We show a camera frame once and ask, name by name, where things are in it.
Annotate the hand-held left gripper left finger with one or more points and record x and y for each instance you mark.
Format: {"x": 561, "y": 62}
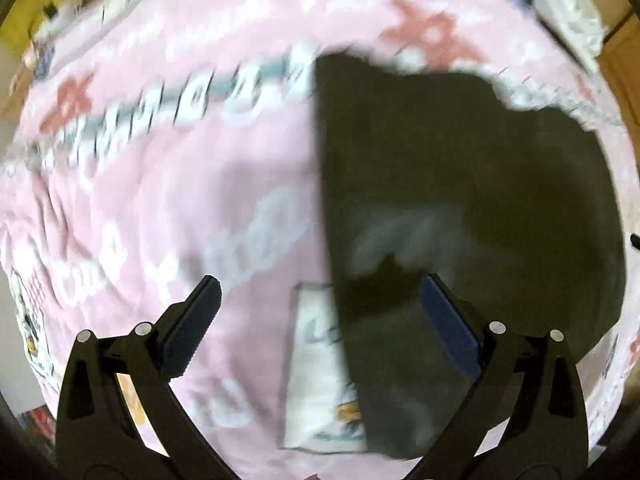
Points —
{"x": 187, "y": 327}

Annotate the red white plastic bag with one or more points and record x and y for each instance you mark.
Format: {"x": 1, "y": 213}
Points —
{"x": 40, "y": 422}

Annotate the pink printed blanket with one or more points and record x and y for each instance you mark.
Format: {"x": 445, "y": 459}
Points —
{"x": 175, "y": 185}

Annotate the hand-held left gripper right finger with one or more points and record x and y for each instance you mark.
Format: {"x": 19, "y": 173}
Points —
{"x": 450, "y": 327}

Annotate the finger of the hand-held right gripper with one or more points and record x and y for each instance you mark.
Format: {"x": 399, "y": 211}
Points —
{"x": 635, "y": 241}

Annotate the white garment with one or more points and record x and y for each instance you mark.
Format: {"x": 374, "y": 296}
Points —
{"x": 570, "y": 5}

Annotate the dark brown leather jacket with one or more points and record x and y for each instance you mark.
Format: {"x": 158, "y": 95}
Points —
{"x": 425, "y": 160}

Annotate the wooden wardrobe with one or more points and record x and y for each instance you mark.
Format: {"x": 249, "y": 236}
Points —
{"x": 620, "y": 20}

